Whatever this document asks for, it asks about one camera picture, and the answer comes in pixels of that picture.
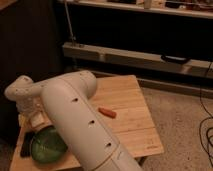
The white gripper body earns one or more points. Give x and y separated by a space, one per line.
32 115

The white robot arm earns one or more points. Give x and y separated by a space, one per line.
65 100

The green glass bowl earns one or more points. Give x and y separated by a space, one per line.
47 146

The orange carrot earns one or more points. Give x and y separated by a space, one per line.
107 112

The metal pole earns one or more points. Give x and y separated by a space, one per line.
72 37

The wooden table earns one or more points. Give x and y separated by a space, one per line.
133 125

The long grey bench shelf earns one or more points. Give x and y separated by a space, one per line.
136 59

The black device on bench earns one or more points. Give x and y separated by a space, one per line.
176 60

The upper white shelf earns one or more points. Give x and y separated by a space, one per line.
128 7

